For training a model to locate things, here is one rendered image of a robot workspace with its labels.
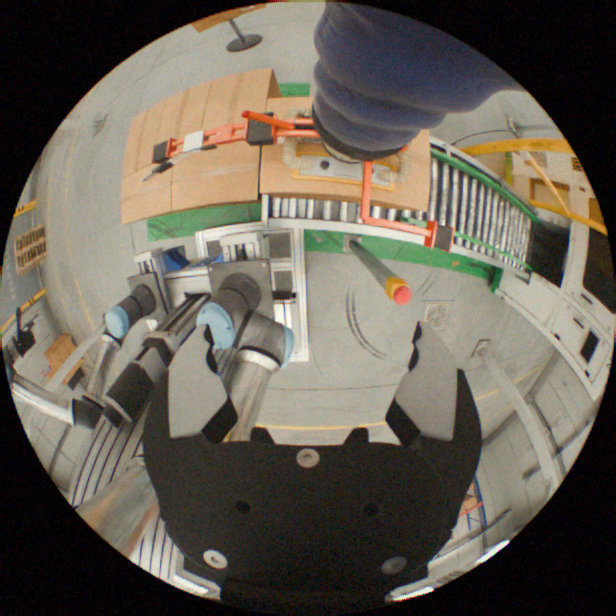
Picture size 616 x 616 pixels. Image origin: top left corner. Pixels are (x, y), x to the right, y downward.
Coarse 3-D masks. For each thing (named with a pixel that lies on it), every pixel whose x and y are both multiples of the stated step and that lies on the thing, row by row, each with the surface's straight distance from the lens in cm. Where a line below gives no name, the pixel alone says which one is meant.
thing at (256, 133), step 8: (272, 112) 61; (248, 120) 62; (248, 128) 62; (256, 128) 61; (264, 128) 60; (272, 128) 58; (248, 136) 61; (256, 136) 60; (264, 136) 59; (272, 136) 57; (256, 144) 62; (264, 144) 62; (272, 144) 62
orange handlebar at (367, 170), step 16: (224, 128) 65; (240, 128) 64; (176, 144) 75; (208, 144) 66; (224, 144) 66; (368, 176) 57; (368, 192) 56; (368, 208) 56; (384, 224) 57; (400, 224) 59
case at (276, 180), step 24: (312, 144) 72; (264, 168) 72; (288, 168) 70; (264, 192) 70; (288, 192) 69; (312, 192) 68; (336, 192) 69; (360, 192) 70; (384, 192) 72; (408, 192) 76
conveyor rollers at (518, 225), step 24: (432, 168) 134; (456, 168) 146; (432, 192) 130; (456, 192) 142; (480, 192) 162; (288, 216) 110; (312, 216) 108; (408, 216) 121; (432, 216) 129; (480, 216) 158; (504, 216) 188; (456, 240) 145; (504, 240) 185
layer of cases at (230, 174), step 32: (192, 96) 166; (224, 96) 148; (256, 96) 138; (160, 128) 170; (192, 128) 147; (128, 160) 189; (192, 160) 136; (224, 160) 124; (256, 160) 117; (128, 192) 179; (160, 192) 149; (192, 192) 131; (224, 192) 120; (256, 192) 113
